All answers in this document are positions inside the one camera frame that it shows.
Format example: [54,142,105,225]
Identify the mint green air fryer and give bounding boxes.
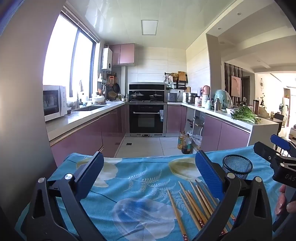
[214,90,229,109]

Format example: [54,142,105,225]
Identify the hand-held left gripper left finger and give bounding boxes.
[15,151,107,241]

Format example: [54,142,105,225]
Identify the grey refrigerator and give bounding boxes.
[0,28,59,223]

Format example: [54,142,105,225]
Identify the black integrated stove oven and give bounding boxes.
[128,83,168,138]

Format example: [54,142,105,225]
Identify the dark sauce bottle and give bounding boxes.
[181,134,192,155]

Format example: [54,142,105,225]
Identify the pink wall cabinet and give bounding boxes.
[109,43,135,66]

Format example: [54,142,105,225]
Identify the kitchen window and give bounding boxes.
[43,11,97,109]

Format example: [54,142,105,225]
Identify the clear plastic bag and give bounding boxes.
[191,134,203,151]

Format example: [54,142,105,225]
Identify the pink wall picture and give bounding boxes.
[231,75,242,97]

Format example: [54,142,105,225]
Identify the square ceiling light panel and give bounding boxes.
[141,20,159,36]

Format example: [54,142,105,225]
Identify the dark dining chair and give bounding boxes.
[272,113,285,135]

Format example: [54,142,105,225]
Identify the stainless steel steamer pot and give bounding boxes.
[185,92,197,104]

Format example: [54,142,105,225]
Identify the black mesh utensil holder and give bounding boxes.
[222,154,254,180]

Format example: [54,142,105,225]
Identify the black pot glass lid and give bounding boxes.
[130,91,145,102]
[149,92,164,102]

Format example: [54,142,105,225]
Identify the person's right hand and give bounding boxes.
[275,185,296,216]

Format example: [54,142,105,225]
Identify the white gas water heater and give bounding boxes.
[102,48,113,71]

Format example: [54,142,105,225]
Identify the blue floral tablecloth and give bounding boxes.
[15,150,296,241]

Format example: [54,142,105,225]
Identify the white microwave oven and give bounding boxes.
[43,85,68,122]

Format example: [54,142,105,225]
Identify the bunch of green vegetables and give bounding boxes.
[231,105,262,125]

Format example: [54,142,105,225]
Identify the bunch of wooden chopsticks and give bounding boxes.
[167,179,237,241]

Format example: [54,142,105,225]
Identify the pink kitchen base cabinet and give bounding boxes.
[49,103,127,168]
[166,104,252,154]

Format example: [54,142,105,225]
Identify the black wall rack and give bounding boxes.
[164,71,188,91]

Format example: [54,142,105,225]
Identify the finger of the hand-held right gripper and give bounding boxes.
[253,141,289,167]
[270,134,296,155]

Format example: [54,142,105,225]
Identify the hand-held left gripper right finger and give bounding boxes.
[192,150,273,241]

